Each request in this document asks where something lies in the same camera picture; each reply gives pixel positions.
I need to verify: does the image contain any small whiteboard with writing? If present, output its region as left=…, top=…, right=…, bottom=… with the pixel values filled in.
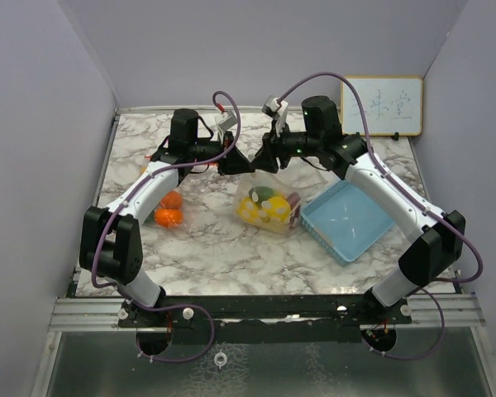
left=346, top=75, right=423, bottom=136

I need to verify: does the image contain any orange toy pumpkin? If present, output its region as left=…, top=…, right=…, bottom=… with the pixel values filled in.
left=160, top=190, right=184, bottom=209

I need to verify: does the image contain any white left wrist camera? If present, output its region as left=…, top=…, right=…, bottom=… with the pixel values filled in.
left=215, top=110, right=237, bottom=132

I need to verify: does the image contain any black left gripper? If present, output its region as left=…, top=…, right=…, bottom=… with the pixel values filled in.
left=189, top=130, right=253, bottom=176

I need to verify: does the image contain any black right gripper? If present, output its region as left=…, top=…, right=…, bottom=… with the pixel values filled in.
left=250, top=119, right=322, bottom=174

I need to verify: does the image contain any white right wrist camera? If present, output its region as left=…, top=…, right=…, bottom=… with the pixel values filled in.
left=261, top=96, right=289, bottom=136

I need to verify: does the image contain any yellow toy pepper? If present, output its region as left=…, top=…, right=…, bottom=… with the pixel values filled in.
left=236, top=196, right=264, bottom=225
left=261, top=196, right=291, bottom=228

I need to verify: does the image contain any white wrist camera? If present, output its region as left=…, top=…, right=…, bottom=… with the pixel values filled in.
left=215, top=110, right=237, bottom=132
left=261, top=96, right=289, bottom=136

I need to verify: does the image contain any orange toy pepper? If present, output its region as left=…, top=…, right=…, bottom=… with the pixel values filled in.
left=154, top=208, right=184, bottom=228

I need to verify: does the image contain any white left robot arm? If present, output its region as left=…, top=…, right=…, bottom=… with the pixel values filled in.
left=79, top=108, right=253, bottom=327

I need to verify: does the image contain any clear zip bag orange zipper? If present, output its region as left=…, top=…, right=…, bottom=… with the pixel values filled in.
left=144, top=165, right=210, bottom=232

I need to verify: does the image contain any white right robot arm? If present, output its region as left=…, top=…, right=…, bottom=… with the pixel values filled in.
left=251, top=95, right=465, bottom=323

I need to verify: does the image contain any green orange toy mango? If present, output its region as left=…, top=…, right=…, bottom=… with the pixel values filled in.
left=249, top=186, right=282, bottom=202

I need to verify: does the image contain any purple toy eggplant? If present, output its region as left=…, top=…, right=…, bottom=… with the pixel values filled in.
left=286, top=192, right=302, bottom=213

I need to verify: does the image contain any aluminium frame rail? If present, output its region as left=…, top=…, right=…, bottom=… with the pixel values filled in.
left=47, top=297, right=127, bottom=332

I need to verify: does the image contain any light blue perforated basket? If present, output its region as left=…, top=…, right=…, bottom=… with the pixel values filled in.
left=301, top=180, right=394, bottom=265

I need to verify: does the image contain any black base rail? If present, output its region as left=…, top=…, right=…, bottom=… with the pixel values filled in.
left=118, top=294, right=412, bottom=346

